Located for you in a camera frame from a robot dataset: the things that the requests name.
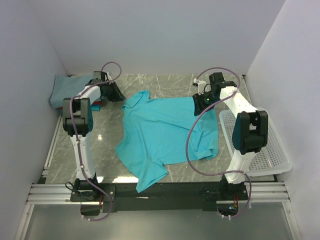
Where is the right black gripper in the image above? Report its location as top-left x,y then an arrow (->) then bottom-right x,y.
192,91 -> 220,117

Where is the turquoise polo shirt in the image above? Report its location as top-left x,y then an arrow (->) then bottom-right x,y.
115,90 -> 219,193

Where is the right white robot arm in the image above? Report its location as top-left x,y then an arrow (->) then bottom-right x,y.
192,72 -> 269,200

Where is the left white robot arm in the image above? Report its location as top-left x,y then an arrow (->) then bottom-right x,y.
62,71 -> 126,202

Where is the folded red t shirt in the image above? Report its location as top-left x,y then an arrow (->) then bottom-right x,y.
58,100 -> 104,111

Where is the folded teal t shirt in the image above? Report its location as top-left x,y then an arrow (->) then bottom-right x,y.
58,104 -> 101,114

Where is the folded grey-blue t shirt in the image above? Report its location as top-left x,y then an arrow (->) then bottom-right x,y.
50,73 -> 93,109

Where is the white plastic basket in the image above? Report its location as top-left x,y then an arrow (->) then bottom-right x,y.
219,109 -> 293,177

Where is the black base beam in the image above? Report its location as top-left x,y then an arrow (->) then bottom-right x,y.
70,180 -> 249,213

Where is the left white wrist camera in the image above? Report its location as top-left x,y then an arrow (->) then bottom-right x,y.
105,72 -> 112,81

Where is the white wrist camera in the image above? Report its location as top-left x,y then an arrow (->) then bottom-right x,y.
105,72 -> 112,81
193,78 -> 207,95

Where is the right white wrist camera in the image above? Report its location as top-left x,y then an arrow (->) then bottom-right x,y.
193,78 -> 207,95

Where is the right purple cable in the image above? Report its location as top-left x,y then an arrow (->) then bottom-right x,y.
186,66 -> 252,219

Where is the purple cable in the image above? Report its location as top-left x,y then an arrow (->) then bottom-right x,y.
186,66 -> 252,219
65,61 -> 122,223

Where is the aluminium frame rail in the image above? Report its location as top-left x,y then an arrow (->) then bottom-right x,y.
26,182 -> 291,205

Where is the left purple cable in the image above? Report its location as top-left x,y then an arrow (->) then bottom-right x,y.
65,61 -> 122,223

